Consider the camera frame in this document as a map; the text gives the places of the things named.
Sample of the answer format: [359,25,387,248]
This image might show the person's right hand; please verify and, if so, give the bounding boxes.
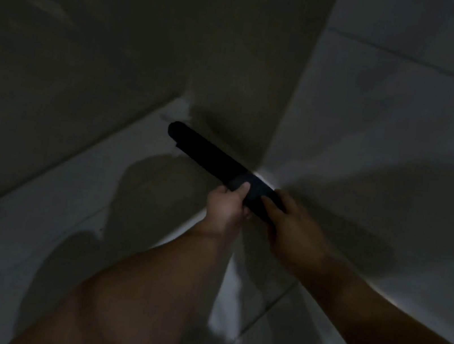
[249,187,345,286]

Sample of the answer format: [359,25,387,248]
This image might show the person's left hand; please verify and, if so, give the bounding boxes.
[198,176,257,245]

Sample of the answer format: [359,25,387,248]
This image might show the black tool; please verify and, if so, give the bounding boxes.
[156,120,297,226]

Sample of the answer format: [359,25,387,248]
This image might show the person's left forearm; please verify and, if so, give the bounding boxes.
[9,196,240,344]

